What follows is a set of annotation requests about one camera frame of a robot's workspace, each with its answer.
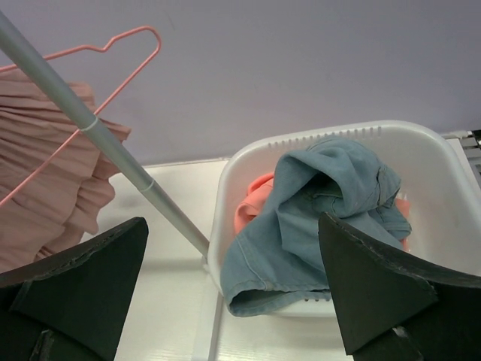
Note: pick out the blue denim skirt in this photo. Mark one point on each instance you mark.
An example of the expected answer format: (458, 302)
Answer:
(275, 260)

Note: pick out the aluminium rail frame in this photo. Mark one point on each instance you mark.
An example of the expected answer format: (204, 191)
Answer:
(470, 144)

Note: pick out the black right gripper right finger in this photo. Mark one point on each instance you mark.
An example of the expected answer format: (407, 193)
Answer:
(391, 305)

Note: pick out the dusty pink dress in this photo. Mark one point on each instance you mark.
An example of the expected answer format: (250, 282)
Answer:
(60, 204)

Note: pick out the coral pink skirt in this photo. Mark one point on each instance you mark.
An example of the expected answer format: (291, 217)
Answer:
(256, 196)

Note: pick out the white plastic basin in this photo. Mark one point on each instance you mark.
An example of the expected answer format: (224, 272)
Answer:
(439, 195)

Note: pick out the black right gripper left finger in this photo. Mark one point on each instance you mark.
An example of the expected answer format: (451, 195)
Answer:
(73, 305)

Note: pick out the white clothes rack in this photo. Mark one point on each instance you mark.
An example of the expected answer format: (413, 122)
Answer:
(35, 66)

